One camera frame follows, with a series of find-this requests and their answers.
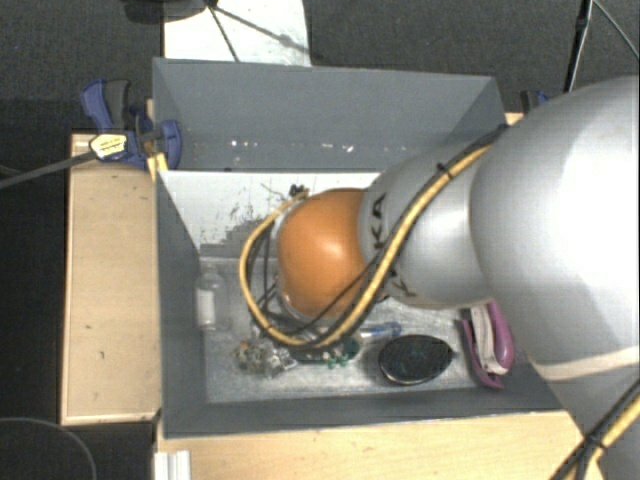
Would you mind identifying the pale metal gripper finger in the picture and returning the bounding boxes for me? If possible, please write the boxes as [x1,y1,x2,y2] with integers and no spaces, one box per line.
[263,345,299,378]
[234,340,269,372]

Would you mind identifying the blue and clear pen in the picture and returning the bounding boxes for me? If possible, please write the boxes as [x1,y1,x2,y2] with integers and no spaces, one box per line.
[358,321,403,342]

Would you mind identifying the clear glass bottle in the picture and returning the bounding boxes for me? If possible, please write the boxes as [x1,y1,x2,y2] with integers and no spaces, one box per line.
[194,262,227,333]

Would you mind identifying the black oval disc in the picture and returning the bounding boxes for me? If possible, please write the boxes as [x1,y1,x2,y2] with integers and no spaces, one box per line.
[377,333,455,386]

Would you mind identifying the pale wood flat board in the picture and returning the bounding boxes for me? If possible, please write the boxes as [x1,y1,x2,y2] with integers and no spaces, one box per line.
[60,132,162,426]

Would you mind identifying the purple and white case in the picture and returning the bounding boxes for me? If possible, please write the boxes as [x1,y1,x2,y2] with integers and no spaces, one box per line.
[458,301,516,390]

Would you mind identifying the grey metal bin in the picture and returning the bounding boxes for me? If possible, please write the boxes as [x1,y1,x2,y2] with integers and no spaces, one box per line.
[151,57,567,437]

